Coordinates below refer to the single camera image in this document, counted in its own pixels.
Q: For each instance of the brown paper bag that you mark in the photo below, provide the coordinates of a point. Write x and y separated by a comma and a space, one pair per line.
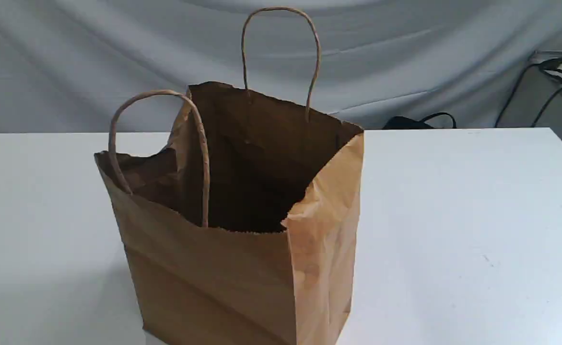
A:
242, 229

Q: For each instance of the grey backdrop cloth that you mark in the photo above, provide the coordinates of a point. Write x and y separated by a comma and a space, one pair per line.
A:
66, 65

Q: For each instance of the grey box right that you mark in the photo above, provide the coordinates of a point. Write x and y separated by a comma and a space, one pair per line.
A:
535, 99

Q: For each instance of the black object behind table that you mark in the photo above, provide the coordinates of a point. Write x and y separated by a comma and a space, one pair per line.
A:
404, 123

